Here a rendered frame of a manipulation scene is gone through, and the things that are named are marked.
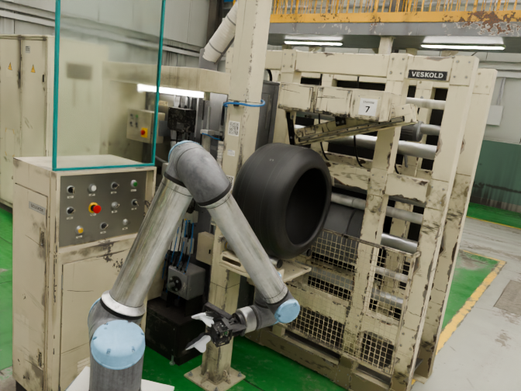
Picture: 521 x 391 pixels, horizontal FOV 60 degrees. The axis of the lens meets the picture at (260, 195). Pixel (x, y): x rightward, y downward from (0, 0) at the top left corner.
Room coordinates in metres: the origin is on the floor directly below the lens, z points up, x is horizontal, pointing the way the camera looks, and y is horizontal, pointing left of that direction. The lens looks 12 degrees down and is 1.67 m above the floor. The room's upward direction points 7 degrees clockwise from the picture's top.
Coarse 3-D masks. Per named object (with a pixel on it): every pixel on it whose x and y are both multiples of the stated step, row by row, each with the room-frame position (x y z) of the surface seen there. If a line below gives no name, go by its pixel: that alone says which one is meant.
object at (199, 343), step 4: (204, 332) 1.46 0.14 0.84; (200, 336) 1.45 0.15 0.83; (204, 336) 1.45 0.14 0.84; (208, 336) 1.46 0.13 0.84; (196, 340) 1.44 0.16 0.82; (200, 340) 1.45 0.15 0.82; (204, 340) 1.45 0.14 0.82; (208, 340) 1.44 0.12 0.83; (188, 344) 1.43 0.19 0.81; (192, 344) 1.43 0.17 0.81; (196, 344) 1.44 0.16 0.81; (200, 344) 1.44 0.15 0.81; (204, 344) 1.43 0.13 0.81; (188, 348) 1.43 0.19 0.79; (196, 348) 1.43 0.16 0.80; (200, 348) 1.42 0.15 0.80; (204, 348) 1.42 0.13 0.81
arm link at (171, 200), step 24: (192, 144) 1.37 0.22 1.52; (168, 168) 1.36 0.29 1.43; (168, 192) 1.34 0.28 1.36; (168, 216) 1.33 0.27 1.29; (144, 240) 1.33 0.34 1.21; (168, 240) 1.35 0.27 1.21; (144, 264) 1.32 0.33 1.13; (120, 288) 1.32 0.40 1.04; (144, 288) 1.33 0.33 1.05; (96, 312) 1.32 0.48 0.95; (120, 312) 1.29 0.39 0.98; (144, 312) 1.36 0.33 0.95
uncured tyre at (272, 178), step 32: (256, 160) 2.15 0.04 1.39; (288, 160) 2.09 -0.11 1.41; (320, 160) 2.25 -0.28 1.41; (256, 192) 2.04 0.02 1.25; (288, 192) 2.03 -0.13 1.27; (320, 192) 2.46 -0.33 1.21; (256, 224) 2.03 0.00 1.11; (288, 224) 2.49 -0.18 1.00; (320, 224) 2.33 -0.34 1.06; (288, 256) 2.14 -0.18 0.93
